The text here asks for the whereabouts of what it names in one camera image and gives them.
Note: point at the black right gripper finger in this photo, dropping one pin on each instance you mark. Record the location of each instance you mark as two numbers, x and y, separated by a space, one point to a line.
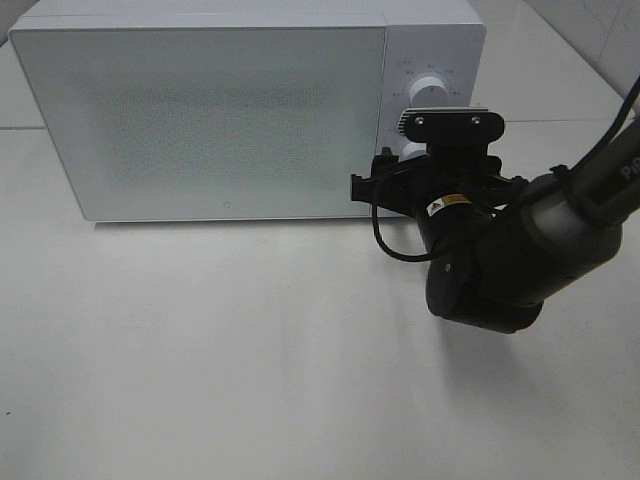
384 162
361 189

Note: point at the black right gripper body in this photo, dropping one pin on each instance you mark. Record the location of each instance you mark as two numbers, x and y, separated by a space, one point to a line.
406 187

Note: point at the white microwave knob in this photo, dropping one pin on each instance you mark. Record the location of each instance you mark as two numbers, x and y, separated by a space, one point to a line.
429 91
412 150

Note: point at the white microwave door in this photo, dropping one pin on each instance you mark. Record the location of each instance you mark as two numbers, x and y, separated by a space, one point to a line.
178 125

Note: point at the white microwave oven body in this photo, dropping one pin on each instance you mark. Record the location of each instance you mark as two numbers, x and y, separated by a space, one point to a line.
444 38

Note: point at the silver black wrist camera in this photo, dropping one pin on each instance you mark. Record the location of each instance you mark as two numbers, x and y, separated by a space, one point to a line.
456 137

